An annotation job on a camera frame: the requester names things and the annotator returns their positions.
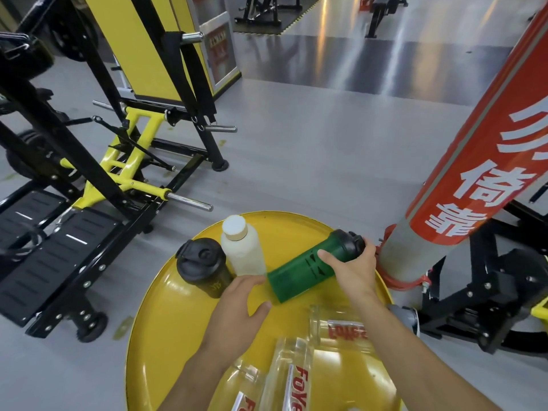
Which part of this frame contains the person's left hand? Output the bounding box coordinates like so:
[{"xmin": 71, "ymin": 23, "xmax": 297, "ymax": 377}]
[{"xmin": 201, "ymin": 275, "xmax": 273, "ymax": 360}]

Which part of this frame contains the person's right hand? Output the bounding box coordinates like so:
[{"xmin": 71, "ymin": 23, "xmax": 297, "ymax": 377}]
[{"xmin": 317, "ymin": 236, "xmax": 378, "ymax": 305}]

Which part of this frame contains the green shaker bottle black lid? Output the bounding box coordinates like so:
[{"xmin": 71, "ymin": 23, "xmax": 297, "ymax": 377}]
[{"xmin": 267, "ymin": 229, "xmax": 367, "ymax": 303}]

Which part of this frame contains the person's right forearm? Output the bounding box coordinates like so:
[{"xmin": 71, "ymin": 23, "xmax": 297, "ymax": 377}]
[{"xmin": 347, "ymin": 289, "xmax": 491, "ymax": 411}]

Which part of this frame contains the person's left forearm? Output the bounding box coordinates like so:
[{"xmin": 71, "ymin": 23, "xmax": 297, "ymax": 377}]
[{"xmin": 158, "ymin": 344, "xmax": 240, "ymax": 411}]

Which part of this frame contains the milky white bottle beige cap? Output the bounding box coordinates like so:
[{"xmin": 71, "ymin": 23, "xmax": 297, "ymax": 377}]
[{"xmin": 220, "ymin": 215, "xmax": 267, "ymax": 277}]

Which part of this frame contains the clear plastic bottle red label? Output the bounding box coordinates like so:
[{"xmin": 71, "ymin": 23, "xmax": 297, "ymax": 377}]
[
  {"xmin": 213, "ymin": 359, "xmax": 267, "ymax": 411},
  {"xmin": 259, "ymin": 337, "xmax": 316, "ymax": 411},
  {"xmin": 308, "ymin": 305, "xmax": 382, "ymax": 361}
]

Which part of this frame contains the yellow round metal tray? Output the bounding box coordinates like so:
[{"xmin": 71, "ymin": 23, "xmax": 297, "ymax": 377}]
[{"xmin": 125, "ymin": 211, "xmax": 403, "ymax": 411}]

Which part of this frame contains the red and grey padded pillar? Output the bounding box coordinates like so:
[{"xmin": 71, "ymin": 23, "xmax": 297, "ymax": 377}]
[{"xmin": 377, "ymin": 3, "xmax": 548, "ymax": 292}]

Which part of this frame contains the yellow and black gym machine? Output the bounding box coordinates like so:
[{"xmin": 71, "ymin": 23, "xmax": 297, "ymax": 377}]
[{"xmin": 0, "ymin": 0, "xmax": 239, "ymax": 344}]

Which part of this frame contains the red and white sign board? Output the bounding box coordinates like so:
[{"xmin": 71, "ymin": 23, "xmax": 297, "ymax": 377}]
[{"xmin": 188, "ymin": 0, "xmax": 241, "ymax": 100}]

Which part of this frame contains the black rubber floor mat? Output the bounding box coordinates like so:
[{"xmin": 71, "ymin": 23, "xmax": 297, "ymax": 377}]
[{"xmin": 233, "ymin": 0, "xmax": 327, "ymax": 37}]

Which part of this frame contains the black exercise rack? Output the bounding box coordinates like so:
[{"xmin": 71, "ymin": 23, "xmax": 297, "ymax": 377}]
[{"xmin": 233, "ymin": 0, "xmax": 302, "ymax": 26}]

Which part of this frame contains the yellow padded column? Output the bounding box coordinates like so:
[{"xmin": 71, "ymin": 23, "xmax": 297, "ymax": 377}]
[{"xmin": 82, "ymin": 0, "xmax": 215, "ymax": 104}]

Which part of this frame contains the black weight plate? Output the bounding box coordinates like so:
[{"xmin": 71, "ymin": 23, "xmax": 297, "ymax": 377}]
[
  {"xmin": 42, "ymin": 6, "xmax": 100, "ymax": 63},
  {"xmin": 5, "ymin": 129, "xmax": 66, "ymax": 181}
]

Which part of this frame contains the red strap on pillar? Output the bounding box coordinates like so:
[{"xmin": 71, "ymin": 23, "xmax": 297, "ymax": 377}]
[{"xmin": 378, "ymin": 224, "xmax": 430, "ymax": 292}]

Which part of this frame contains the black gym machine frame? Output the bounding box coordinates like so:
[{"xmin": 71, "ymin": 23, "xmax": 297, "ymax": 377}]
[{"xmin": 416, "ymin": 200, "xmax": 548, "ymax": 356}]

